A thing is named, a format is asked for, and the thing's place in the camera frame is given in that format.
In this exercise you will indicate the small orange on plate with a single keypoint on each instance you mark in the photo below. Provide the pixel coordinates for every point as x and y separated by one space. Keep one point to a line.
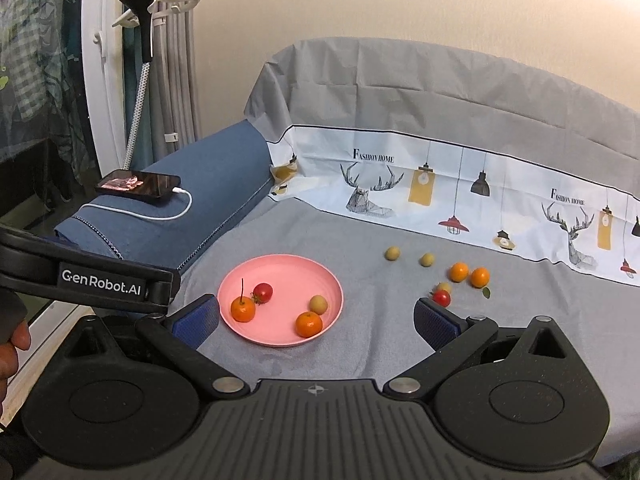
308 324

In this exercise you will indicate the red cherry tomato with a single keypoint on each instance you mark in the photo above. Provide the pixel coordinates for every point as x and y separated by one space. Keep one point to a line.
262 293
442 297

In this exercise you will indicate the small orange of pair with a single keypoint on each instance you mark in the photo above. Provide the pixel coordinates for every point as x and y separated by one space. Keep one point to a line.
458 272
479 277

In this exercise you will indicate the blue sofa armrest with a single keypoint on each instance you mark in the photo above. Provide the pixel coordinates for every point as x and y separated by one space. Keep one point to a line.
223 176

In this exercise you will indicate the white round frame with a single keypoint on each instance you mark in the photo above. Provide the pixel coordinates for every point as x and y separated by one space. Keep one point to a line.
104 80

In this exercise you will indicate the yellow-green fruit near tomatoes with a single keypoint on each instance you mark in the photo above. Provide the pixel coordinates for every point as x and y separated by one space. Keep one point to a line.
443 286

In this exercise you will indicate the yellow-green fruit with leaf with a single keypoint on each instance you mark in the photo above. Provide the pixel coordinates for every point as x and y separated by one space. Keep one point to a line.
318 304

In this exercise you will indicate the black smartphone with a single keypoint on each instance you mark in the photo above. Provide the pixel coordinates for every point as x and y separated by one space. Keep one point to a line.
139 185

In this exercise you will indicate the green checked cloth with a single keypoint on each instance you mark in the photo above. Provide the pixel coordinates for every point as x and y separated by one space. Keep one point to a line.
33 58

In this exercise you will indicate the small orange right of pair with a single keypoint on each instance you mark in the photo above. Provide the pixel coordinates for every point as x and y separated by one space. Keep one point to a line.
479 277

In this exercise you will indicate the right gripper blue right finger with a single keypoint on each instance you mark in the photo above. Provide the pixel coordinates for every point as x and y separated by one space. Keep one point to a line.
435 324

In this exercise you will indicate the pink round plate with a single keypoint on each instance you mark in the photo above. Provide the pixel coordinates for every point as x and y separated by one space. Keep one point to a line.
294 280

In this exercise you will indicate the left hand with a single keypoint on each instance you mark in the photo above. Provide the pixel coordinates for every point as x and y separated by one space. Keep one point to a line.
20 340

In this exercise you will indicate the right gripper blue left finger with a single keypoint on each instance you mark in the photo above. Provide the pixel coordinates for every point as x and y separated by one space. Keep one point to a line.
195 322

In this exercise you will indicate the grey printed sofa cover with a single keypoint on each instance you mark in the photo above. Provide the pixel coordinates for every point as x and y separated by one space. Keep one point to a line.
470 157

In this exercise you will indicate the white clip hanger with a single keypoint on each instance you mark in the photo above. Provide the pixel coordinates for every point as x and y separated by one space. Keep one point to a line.
159 9

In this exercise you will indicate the yellow-green fruit far left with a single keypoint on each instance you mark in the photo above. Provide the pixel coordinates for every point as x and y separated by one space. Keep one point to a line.
392 253

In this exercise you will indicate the orange with long stem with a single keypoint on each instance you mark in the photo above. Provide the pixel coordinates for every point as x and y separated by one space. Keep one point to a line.
242 308

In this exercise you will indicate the small orange left of pair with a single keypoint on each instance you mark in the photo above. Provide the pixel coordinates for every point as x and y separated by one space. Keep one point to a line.
458 272

